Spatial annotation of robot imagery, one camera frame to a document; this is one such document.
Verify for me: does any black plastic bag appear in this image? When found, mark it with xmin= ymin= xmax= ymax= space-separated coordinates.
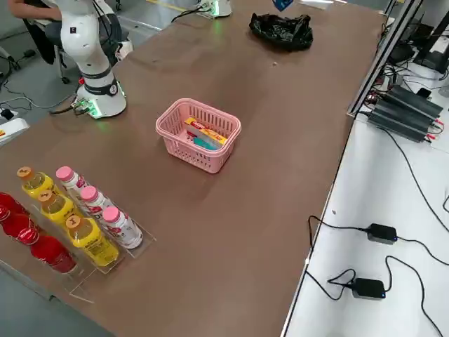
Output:
xmin=248 ymin=13 xmax=314 ymax=53

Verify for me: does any yellow drink bottle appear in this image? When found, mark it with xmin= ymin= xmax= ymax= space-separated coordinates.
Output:
xmin=36 ymin=190 xmax=77 ymax=221
xmin=65 ymin=214 xmax=120 ymax=267
xmin=16 ymin=166 xmax=58 ymax=197

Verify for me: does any black power adapter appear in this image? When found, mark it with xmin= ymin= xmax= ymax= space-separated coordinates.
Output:
xmin=351 ymin=277 xmax=386 ymax=300
xmin=367 ymin=223 xmax=398 ymax=246

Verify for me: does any red drink bottle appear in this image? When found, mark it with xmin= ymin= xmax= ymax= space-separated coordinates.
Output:
xmin=17 ymin=227 xmax=77 ymax=274
xmin=0 ymin=192 xmax=26 ymax=216
xmin=0 ymin=209 xmax=36 ymax=240

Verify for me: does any clear acrylic bottle rack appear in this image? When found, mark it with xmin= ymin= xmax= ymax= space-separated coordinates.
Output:
xmin=0 ymin=171 xmax=157 ymax=305

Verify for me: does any black adapter cable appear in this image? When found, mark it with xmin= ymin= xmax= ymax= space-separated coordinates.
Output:
xmin=304 ymin=255 xmax=445 ymax=337
xmin=307 ymin=215 xmax=449 ymax=266

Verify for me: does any person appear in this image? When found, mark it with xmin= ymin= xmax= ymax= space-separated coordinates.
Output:
xmin=6 ymin=0 xmax=66 ymax=20

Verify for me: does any white device yellow label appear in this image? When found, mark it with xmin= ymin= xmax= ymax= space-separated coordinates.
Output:
xmin=0 ymin=117 xmax=31 ymax=147

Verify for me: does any pink cap white bottle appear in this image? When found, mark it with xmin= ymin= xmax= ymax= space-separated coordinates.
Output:
xmin=101 ymin=206 xmax=144 ymax=249
xmin=79 ymin=185 xmax=114 ymax=216
xmin=55 ymin=166 xmax=88 ymax=193

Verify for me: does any black office chair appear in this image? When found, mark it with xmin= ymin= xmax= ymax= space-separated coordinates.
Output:
xmin=22 ymin=15 xmax=71 ymax=85

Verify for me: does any black monitor stand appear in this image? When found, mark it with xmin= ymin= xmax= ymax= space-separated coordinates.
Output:
xmin=413 ymin=0 xmax=449 ymax=74

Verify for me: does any aluminium frame post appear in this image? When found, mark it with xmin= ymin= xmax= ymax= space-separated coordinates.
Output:
xmin=347 ymin=0 xmax=422 ymax=119

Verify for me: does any teal snack packet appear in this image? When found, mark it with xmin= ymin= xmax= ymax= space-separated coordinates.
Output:
xmin=192 ymin=137 xmax=220 ymax=152

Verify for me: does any pink plastic basket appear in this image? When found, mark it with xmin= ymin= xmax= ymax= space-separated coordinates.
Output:
xmin=155 ymin=98 xmax=242 ymax=175

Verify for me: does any black power supply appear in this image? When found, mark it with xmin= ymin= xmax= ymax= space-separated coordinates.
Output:
xmin=367 ymin=101 xmax=436 ymax=144
xmin=384 ymin=86 xmax=445 ymax=123

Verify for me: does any yellow red snack box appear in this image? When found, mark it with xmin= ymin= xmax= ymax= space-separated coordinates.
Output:
xmin=185 ymin=117 xmax=229 ymax=146

